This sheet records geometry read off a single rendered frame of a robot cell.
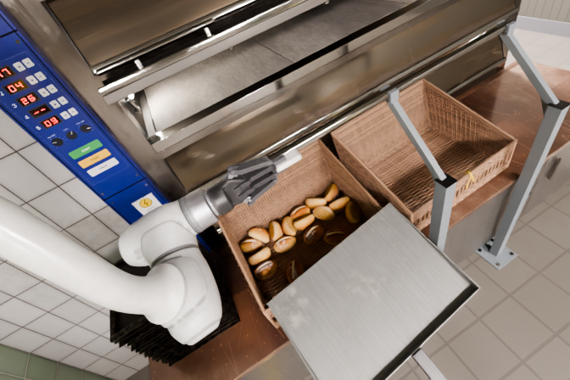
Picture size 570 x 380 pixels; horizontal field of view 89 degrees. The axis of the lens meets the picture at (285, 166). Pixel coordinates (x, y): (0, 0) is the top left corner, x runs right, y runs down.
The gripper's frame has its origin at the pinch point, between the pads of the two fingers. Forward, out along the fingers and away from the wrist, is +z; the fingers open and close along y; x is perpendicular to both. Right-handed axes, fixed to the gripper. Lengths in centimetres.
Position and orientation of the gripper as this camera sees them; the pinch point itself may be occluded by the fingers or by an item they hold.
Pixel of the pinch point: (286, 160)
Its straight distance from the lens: 70.7
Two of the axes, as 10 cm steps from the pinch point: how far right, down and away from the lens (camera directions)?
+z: 8.5, -4.9, 1.7
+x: 4.4, 5.2, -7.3
